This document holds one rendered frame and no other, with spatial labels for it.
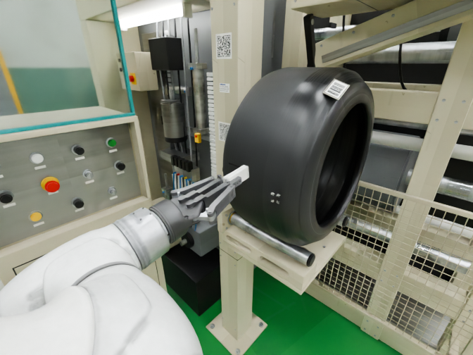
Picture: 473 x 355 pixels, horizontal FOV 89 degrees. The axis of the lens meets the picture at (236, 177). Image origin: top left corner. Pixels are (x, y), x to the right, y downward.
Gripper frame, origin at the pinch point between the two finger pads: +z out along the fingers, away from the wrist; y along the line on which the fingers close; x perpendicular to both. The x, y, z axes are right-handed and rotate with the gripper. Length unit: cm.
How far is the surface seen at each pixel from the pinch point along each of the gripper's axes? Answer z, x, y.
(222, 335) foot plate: 7, 123, 34
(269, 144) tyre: 11.0, -4.1, -1.1
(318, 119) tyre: 18.8, -9.2, -9.4
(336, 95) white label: 24.4, -13.3, -10.7
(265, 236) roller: 15.6, 33.6, 5.4
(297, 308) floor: 53, 131, 11
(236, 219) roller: 15.8, 33.3, 19.4
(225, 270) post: 17, 76, 34
